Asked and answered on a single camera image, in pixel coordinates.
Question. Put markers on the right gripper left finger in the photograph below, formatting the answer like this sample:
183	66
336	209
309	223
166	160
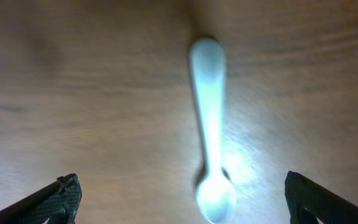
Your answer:
55	203

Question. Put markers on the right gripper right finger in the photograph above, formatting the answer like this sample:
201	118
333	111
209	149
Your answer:
309	202

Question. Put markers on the white plastic spoon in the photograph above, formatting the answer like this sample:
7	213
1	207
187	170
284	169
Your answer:
215	193

